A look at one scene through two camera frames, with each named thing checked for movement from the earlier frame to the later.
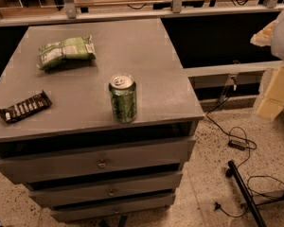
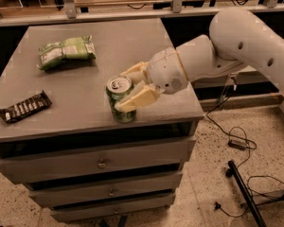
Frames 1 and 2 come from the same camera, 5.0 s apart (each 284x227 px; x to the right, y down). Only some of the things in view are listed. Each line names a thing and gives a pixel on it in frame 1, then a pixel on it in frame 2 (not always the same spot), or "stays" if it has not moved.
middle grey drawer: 150,185 stays
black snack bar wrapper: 25,107 stays
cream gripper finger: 263,38 -> 137,73
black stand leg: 234,172 stays
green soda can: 123,91 stays
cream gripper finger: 279,93 -> 145,96
